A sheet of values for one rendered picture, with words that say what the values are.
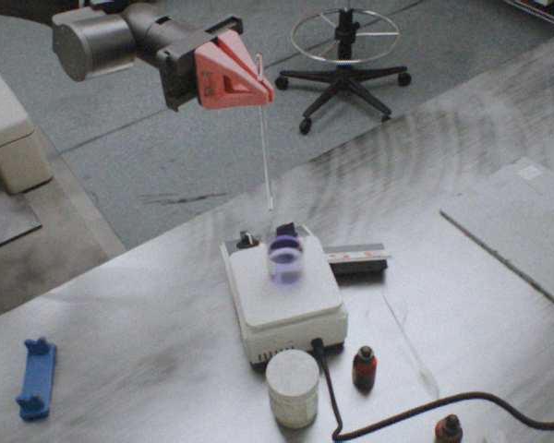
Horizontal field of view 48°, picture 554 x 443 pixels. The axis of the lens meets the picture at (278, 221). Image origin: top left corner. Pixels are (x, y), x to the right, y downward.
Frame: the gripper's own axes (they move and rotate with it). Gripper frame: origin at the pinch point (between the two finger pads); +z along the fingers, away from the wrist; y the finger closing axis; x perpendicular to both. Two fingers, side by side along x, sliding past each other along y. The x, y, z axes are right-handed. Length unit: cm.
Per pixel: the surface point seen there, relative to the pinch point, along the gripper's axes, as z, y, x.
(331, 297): 7.8, 1.4, 26.3
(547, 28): -55, 228, 109
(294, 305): 5.1, -2.4, 26.3
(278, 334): 5.4, -5.5, 28.8
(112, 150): -137, 49, 111
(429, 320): 15.8, 12.2, 35.0
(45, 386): -13.7, -27.6, 34.4
